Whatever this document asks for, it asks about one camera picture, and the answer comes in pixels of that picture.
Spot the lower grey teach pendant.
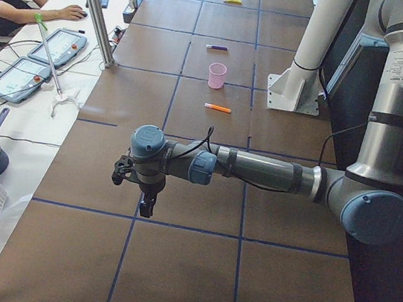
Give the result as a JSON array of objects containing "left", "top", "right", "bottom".
[{"left": 0, "top": 57, "right": 51, "bottom": 103}]

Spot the operator right hand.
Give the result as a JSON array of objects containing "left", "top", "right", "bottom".
[{"left": 58, "top": 5, "right": 84, "bottom": 21}]

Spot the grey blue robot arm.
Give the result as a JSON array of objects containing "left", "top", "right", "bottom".
[{"left": 112, "top": 0, "right": 403, "bottom": 245}]

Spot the aluminium frame post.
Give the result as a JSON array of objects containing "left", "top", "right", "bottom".
[{"left": 87, "top": 0, "right": 115, "bottom": 68}]

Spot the white reacher grabber stick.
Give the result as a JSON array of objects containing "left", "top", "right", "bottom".
[{"left": 34, "top": 13, "right": 80, "bottom": 118}]

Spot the upper grey teach pendant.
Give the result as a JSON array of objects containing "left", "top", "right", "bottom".
[{"left": 27, "top": 28, "right": 87, "bottom": 69}]

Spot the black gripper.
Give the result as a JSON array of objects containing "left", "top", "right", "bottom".
[{"left": 138, "top": 174, "right": 166, "bottom": 217}]

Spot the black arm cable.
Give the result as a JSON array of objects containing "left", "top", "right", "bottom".
[{"left": 166, "top": 96, "right": 368, "bottom": 204}]

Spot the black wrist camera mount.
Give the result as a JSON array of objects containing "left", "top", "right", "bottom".
[{"left": 112, "top": 155, "right": 140, "bottom": 186}]

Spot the grey teach pendant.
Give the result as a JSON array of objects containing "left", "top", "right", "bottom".
[
  {"left": 0, "top": 57, "right": 51, "bottom": 103},
  {"left": 27, "top": 28, "right": 87, "bottom": 69}
]

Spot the pink mesh pen holder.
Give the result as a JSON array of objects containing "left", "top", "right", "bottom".
[{"left": 207, "top": 62, "right": 227, "bottom": 89}]

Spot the orange marker pen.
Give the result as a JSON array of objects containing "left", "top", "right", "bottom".
[{"left": 204, "top": 103, "right": 232, "bottom": 114}]

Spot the purple marker pen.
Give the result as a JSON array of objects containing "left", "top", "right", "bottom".
[{"left": 205, "top": 44, "right": 228, "bottom": 51}]

